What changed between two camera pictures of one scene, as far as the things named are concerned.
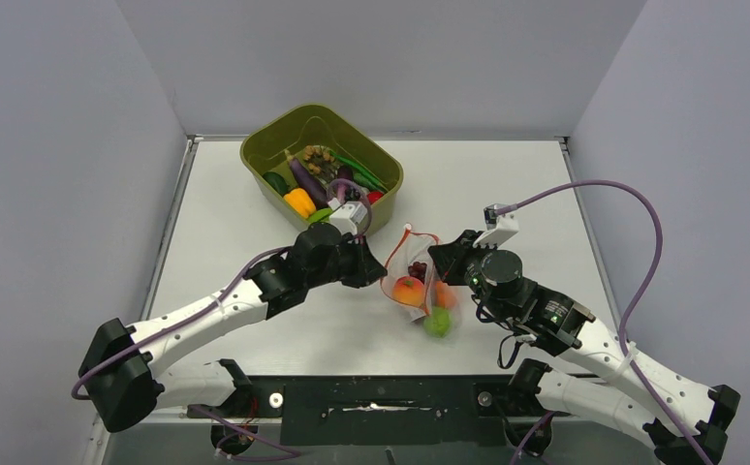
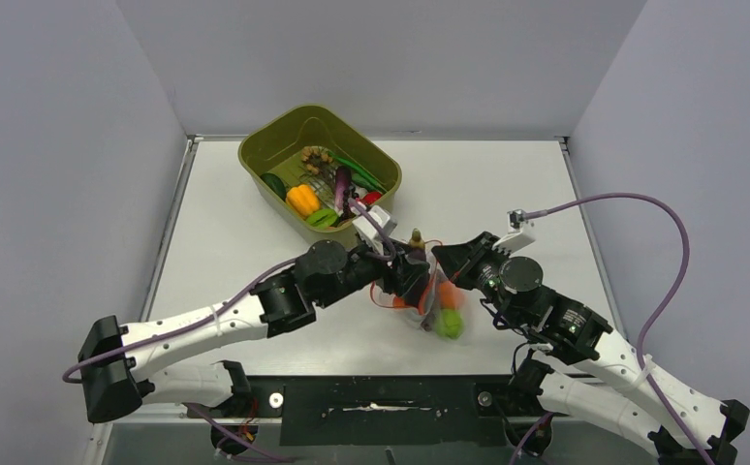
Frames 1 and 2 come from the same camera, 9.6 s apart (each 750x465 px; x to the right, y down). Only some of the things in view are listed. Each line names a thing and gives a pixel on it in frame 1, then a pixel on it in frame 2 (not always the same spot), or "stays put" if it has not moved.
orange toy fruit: x=445 y=295 stays put
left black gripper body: x=351 y=257 → x=389 y=277
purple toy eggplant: x=311 y=184 → x=417 y=245
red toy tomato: x=374 y=196 stays put
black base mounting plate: x=427 y=410 stays put
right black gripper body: x=454 y=270 stays put
